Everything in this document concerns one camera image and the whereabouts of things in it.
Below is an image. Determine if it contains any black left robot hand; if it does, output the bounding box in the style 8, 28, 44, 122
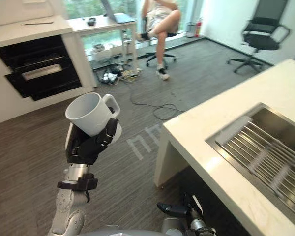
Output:
65, 118, 119, 165

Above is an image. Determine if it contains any stainless steel sink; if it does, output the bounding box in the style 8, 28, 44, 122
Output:
205, 102, 295, 222

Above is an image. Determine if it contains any black dishwasher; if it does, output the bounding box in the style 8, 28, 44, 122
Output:
0, 34, 83, 101

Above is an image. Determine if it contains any white power strip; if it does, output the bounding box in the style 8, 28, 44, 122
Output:
102, 71, 119, 83

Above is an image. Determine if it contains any black office chair with person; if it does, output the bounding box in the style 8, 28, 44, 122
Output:
142, 17, 179, 69

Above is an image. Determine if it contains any yellow cable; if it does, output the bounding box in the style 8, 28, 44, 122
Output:
120, 69, 140, 82

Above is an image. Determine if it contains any red fire extinguisher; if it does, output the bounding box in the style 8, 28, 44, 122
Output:
194, 17, 203, 38

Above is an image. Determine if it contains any black floor cable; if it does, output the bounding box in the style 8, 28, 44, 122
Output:
129, 81, 185, 121

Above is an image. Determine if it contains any person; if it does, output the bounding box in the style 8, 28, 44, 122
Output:
135, 0, 182, 81

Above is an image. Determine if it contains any white sink counter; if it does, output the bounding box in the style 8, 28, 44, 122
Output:
153, 58, 295, 236

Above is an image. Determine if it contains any empty black mesh office chair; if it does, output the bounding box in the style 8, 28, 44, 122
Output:
226, 0, 291, 74

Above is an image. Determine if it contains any metal sink drying rack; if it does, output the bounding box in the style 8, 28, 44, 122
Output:
218, 120, 295, 205

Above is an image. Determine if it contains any grey robot torso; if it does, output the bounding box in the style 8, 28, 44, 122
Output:
40, 224, 177, 236

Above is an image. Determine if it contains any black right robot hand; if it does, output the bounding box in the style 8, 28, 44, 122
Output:
156, 202, 188, 217

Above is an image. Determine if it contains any white desk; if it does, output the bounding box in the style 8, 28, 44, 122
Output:
67, 14, 139, 72

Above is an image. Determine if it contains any white ceramic mug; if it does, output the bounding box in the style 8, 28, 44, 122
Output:
65, 92, 122, 144

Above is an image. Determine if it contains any white dishwasher cabinet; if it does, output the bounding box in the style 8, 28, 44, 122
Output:
0, 18, 98, 127

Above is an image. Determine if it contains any grey laptop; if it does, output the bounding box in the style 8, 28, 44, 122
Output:
100, 0, 137, 24

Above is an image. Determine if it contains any black wire waste basket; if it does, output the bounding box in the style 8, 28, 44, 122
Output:
185, 22, 196, 38

